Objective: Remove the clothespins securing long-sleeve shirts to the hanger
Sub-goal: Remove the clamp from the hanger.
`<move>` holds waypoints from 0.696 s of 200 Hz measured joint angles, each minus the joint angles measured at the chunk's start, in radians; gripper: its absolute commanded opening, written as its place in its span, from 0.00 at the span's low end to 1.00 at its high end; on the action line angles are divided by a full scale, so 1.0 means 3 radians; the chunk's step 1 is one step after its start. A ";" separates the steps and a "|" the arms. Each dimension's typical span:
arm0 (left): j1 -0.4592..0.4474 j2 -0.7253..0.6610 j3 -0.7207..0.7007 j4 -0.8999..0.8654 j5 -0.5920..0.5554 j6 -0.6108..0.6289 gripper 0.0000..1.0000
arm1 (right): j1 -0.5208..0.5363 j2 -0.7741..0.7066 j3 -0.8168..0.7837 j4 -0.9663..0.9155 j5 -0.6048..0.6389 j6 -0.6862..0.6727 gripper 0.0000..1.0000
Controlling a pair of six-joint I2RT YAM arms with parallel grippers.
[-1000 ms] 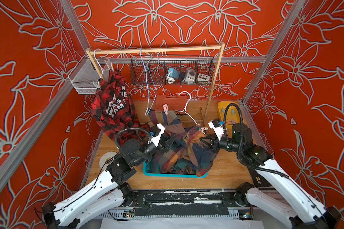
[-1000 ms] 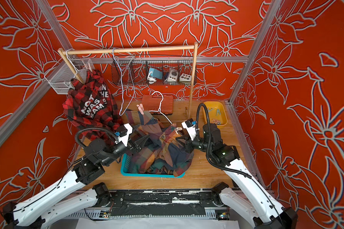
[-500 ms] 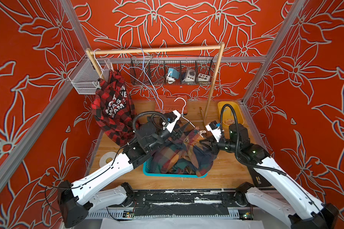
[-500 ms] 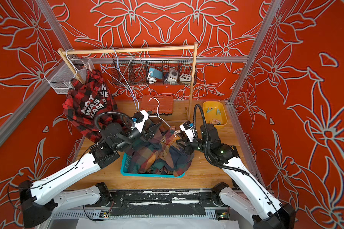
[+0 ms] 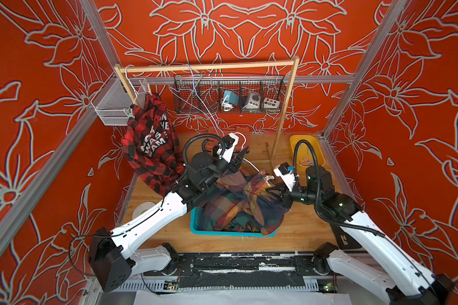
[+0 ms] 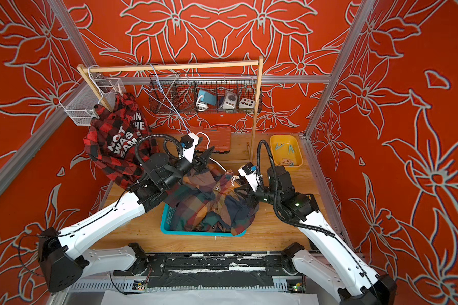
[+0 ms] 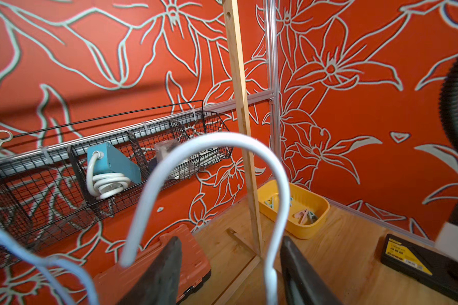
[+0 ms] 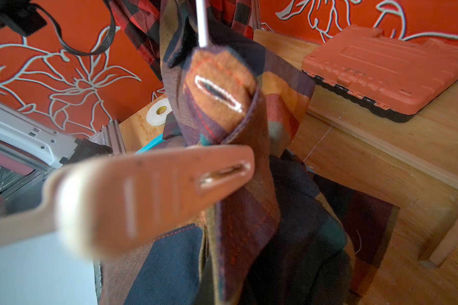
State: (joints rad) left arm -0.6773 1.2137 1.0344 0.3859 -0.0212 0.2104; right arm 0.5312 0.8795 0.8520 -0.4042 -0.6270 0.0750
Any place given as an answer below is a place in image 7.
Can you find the wooden hanging rack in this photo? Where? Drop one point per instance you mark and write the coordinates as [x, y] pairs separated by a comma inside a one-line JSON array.
[[234, 40]]

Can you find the white power adapter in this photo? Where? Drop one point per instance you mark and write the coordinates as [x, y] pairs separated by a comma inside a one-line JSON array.
[[183, 170]]

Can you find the black wire basket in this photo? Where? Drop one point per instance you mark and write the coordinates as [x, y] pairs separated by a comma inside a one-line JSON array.
[[49, 196]]

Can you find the yellow plastic tray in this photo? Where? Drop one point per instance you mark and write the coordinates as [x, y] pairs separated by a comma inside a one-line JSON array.
[[307, 214]]

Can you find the red brown box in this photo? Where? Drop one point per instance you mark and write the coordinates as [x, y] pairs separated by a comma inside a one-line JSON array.
[[117, 281]]

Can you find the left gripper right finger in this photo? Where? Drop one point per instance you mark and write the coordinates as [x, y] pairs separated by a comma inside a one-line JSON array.
[[302, 283]]

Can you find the black yellow tool case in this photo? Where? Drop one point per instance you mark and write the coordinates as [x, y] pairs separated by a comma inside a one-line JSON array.
[[430, 268]]

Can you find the teal charger with cable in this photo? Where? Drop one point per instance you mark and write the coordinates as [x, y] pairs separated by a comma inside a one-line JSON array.
[[109, 171]]

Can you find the mint green clothespin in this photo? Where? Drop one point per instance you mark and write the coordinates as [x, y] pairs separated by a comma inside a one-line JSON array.
[[272, 202]]

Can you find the white dotted box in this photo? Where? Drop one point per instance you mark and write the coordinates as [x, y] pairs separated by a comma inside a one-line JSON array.
[[208, 151]]

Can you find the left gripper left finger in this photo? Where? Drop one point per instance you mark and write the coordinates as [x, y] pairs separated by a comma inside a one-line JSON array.
[[159, 284]]

